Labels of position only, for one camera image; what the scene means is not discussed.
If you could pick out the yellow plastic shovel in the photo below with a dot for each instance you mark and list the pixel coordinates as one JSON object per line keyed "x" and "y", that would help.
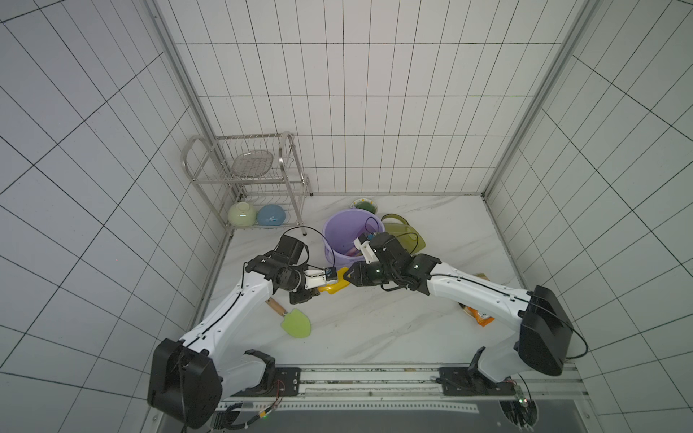
{"x": 338, "y": 285}

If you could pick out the light green shovel wooden handle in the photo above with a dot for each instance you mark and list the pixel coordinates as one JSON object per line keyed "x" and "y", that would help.
{"x": 295, "y": 323}

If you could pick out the green transparent watering can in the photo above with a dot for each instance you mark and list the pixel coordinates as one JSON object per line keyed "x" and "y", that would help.
{"x": 404, "y": 232}

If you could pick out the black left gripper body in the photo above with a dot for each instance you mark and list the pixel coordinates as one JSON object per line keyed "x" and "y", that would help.
{"x": 296, "y": 286}

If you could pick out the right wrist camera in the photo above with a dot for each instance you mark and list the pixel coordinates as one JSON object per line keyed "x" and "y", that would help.
{"x": 363, "y": 245}

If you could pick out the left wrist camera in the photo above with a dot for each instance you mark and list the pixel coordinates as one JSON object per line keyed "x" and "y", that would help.
{"x": 316, "y": 278}

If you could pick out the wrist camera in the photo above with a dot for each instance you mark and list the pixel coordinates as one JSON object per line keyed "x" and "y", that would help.
{"x": 363, "y": 245}
{"x": 316, "y": 278}

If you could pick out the green patterned bowl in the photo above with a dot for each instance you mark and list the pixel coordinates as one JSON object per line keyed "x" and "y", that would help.
{"x": 365, "y": 204}

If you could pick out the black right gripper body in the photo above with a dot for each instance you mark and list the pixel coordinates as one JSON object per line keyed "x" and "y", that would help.
{"x": 359, "y": 273}

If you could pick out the blue bowl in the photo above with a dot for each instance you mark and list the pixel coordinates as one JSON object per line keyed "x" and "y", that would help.
{"x": 271, "y": 215}

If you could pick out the orange snack bag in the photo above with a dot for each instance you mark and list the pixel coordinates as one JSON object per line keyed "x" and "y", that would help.
{"x": 481, "y": 318}

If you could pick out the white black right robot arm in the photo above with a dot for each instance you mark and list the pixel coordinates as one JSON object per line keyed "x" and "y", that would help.
{"x": 541, "y": 328}

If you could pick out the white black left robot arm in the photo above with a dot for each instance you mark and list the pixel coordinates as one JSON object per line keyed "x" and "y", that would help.
{"x": 190, "y": 376}

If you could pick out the purple plastic bucket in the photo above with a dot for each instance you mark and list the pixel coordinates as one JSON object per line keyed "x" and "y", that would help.
{"x": 342, "y": 229}

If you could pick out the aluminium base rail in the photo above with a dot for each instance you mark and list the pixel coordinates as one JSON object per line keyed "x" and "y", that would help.
{"x": 422, "y": 386}

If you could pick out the metal dish rack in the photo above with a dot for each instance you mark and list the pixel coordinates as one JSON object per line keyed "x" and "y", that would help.
{"x": 207, "y": 165}

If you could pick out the light green bowl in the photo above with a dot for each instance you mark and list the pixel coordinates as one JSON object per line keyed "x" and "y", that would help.
{"x": 242, "y": 214}

